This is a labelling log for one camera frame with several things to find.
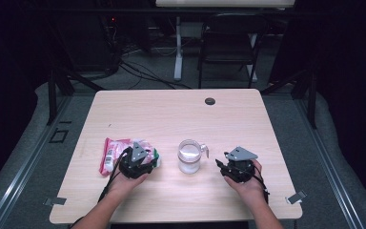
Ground black metal stand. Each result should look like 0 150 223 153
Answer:
46 68 106 126
260 68 318 130

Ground black floor cables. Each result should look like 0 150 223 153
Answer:
118 60 193 91

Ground aluminium floor rail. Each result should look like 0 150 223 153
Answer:
294 94 366 229
0 94 73 229

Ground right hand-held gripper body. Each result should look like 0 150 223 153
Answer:
220 146 258 184

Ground grey tape piece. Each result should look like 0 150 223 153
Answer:
285 190 308 205
43 197 68 207

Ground pink snack packet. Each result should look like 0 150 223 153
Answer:
98 137 162 177

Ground person's left hand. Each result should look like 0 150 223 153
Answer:
108 171 151 200

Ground hand-held gripper cable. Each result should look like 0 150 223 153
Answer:
68 149 132 229
252 164 271 204

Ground white desk top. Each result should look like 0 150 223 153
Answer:
155 0 295 9

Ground dark computer tower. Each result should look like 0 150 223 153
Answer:
60 15 116 73

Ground glass jar with hinged lid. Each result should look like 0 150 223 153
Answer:
176 138 210 175

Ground black folding chair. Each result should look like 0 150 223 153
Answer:
198 12 270 90

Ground person's right hand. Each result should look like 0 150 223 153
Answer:
223 158 268 208

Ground right hand-held gripper cable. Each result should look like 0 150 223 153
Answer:
252 164 271 204

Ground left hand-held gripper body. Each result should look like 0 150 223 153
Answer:
118 141 157 179

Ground left hand-held gripper cable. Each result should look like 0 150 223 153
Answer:
68 149 132 229

